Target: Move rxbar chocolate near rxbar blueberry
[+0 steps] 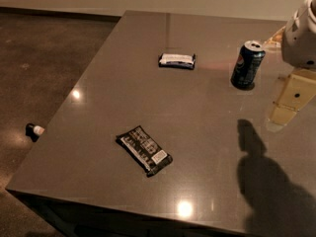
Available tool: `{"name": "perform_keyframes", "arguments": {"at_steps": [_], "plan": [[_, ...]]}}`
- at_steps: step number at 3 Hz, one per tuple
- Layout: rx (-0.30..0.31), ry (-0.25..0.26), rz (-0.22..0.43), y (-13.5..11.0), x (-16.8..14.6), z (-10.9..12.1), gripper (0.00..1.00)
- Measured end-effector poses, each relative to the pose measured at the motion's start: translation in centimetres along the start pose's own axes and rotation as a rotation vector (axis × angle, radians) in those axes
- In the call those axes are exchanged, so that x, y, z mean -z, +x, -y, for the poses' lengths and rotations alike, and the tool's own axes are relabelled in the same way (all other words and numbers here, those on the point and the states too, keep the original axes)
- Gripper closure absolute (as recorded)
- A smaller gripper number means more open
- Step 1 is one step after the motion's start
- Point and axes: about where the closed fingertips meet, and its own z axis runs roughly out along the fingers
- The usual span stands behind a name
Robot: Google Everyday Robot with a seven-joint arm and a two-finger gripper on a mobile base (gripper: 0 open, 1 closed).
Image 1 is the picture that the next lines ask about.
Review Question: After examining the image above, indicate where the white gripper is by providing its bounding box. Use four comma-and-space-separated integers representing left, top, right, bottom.
264, 0, 316, 126

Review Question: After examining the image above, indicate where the black chocolate rxbar wrapper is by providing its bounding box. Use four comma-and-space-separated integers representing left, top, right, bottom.
117, 125, 173, 177

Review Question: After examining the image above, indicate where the blue white blueberry rxbar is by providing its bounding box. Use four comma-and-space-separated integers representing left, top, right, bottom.
158, 53, 196, 70

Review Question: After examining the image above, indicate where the blue pepsi soda can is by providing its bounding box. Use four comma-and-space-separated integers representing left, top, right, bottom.
230, 40, 266, 90

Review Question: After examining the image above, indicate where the small black white floor object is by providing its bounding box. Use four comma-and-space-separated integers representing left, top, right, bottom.
26, 123, 44, 142

